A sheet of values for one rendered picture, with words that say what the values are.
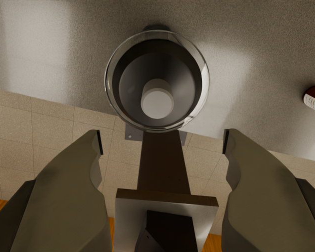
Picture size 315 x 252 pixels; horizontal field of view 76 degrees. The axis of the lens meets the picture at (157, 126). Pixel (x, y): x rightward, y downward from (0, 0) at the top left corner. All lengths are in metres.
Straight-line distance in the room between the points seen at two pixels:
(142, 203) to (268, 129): 0.41
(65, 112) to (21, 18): 1.21
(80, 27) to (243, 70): 0.34
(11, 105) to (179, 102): 1.68
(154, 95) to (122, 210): 0.56
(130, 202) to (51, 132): 1.24
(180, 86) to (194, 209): 0.54
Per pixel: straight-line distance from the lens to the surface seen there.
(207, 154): 1.76
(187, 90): 0.20
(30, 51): 0.50
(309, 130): 0.62
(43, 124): 1.77
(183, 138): 1.61
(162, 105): 0.17
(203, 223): 0.75
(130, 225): 0.75
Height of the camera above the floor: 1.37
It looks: 61 degrees down
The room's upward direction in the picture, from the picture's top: 179 degrees clockwise
